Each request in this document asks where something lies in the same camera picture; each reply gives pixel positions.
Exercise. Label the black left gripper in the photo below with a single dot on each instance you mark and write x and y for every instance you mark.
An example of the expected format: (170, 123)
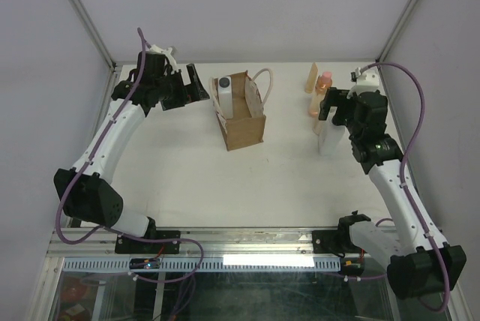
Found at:
(193, 92)

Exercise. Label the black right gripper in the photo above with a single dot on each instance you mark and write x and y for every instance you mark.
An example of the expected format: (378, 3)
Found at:
(334, 97)

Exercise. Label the orange bottle pink cap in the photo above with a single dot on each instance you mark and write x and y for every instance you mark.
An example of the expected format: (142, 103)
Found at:
(322, 84)

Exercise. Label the white bottle black cap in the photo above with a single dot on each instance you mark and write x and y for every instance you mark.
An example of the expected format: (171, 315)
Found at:
(225, 96)
(329, 137)

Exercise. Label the cream round bottle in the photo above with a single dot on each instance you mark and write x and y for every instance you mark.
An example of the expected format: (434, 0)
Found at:
(318, 126)

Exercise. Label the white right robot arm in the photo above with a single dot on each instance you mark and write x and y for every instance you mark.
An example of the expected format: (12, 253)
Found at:
(420, 261)

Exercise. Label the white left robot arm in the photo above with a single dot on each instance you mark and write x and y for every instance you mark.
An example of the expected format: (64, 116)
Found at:
(85, 190)

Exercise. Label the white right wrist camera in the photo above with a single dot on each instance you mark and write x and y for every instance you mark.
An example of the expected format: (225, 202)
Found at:
(364, 81)

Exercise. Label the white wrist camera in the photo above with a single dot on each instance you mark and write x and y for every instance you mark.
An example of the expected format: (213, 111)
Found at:
(364, 81)
(169, 53)

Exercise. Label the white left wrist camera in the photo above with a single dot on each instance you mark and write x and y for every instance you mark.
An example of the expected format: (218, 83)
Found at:
(169, 53)

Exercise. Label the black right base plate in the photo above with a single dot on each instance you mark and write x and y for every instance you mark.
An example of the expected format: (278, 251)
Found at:
(333, 241)

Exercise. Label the slotted cable duct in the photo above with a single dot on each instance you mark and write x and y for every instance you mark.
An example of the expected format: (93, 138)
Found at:
(225, 263)

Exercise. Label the aluminium front rail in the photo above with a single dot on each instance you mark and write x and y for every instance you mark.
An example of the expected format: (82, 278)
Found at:
(182, 241)

